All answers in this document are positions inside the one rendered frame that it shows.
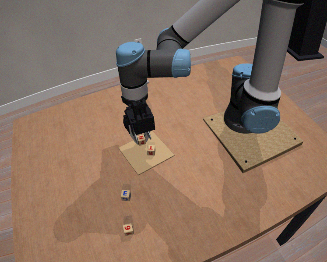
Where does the tan square mat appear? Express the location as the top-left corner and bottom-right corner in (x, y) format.
(119, 131), (175, 175)

